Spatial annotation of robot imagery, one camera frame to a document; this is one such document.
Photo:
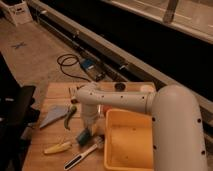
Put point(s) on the blue sponge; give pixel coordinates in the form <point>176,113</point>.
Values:
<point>83,137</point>

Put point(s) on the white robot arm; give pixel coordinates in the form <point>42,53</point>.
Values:
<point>177,128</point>

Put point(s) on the dark green cup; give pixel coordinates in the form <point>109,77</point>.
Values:
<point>119,86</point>

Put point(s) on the orange round toy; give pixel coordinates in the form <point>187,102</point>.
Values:
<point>105,109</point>

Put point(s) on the blue grey power box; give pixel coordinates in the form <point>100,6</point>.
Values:
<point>92,70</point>

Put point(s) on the white small box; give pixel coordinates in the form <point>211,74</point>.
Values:
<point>72,96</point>

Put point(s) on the green pepper toy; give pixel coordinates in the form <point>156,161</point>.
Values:
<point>71,111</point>

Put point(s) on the yellow plastic bin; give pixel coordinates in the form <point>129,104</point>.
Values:
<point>128,141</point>

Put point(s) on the white dish brush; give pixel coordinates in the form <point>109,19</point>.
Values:
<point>98,144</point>

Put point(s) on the grey blue folded cloth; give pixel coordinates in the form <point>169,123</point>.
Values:
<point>55,113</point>

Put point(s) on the black chair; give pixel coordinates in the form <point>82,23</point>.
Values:
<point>16,113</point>

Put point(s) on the white storage crate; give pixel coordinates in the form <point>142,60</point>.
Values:
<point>17,14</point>

